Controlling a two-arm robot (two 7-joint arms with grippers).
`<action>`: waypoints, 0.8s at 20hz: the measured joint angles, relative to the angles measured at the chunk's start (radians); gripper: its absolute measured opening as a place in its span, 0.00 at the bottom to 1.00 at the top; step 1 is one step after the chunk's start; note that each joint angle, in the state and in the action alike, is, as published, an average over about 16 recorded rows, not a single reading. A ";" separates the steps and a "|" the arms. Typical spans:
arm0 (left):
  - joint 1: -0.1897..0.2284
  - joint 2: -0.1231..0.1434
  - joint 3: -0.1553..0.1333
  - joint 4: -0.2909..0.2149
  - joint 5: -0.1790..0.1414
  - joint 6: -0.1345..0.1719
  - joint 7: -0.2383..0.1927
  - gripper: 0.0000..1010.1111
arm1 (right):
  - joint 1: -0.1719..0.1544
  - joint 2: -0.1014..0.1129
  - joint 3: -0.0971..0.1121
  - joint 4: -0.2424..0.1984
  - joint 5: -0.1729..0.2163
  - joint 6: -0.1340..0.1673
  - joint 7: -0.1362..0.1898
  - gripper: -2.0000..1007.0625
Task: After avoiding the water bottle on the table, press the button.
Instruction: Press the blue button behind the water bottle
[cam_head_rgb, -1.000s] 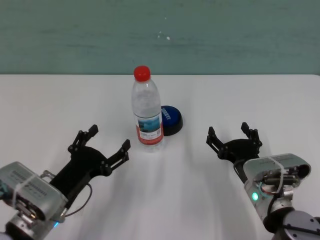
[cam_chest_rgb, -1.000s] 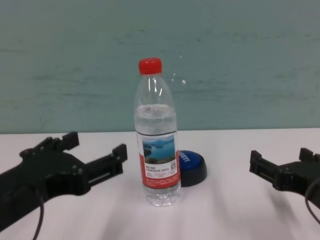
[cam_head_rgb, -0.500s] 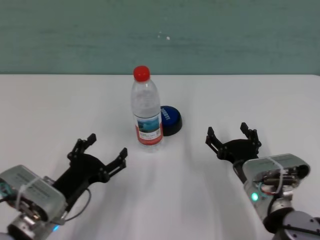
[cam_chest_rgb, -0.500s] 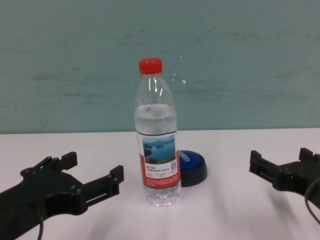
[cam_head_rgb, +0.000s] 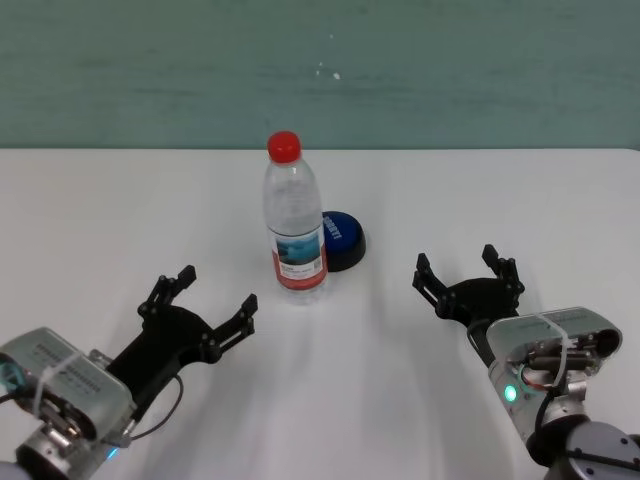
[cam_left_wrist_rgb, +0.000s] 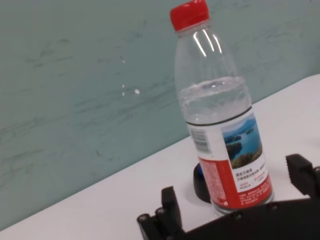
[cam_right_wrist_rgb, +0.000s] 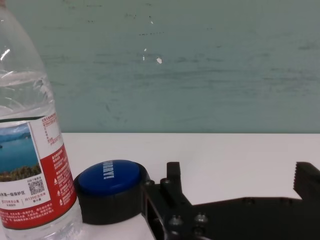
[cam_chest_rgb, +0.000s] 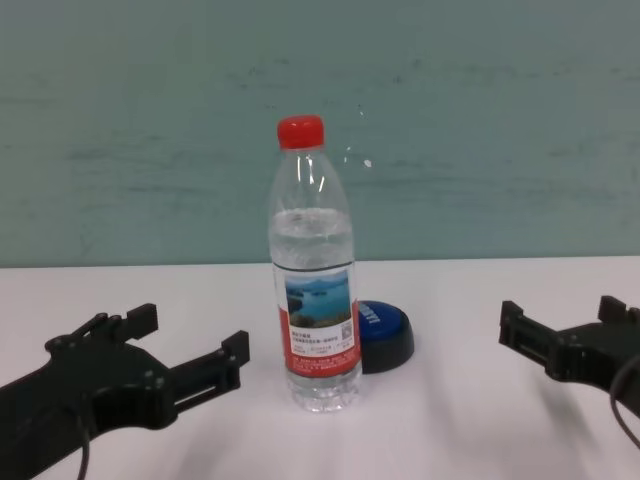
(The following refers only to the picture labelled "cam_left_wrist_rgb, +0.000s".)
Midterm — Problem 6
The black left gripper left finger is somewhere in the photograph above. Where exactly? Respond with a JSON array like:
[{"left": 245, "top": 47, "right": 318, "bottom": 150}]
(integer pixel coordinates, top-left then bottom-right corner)
[{"left": 136, "top": 185, "right": 188, "bottom": 240}]

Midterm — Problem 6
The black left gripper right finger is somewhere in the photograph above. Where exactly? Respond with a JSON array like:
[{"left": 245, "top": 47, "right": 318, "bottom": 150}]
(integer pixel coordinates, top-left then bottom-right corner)
[{"left": 285, "top": 153, "right": 320, "bottom": 200}]

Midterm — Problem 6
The blue push button black base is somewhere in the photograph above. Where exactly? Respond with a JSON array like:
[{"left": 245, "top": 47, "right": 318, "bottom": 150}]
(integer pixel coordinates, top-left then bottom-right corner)
[{"left": 192, "top": 163, "right": 214, "bottom": 204}]

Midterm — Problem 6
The clear water bottle red cap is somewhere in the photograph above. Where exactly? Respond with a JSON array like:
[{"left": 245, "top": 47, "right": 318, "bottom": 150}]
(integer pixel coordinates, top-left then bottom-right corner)
[{"left": 169, "top": 0, "right": 275, "bottom": 216}]

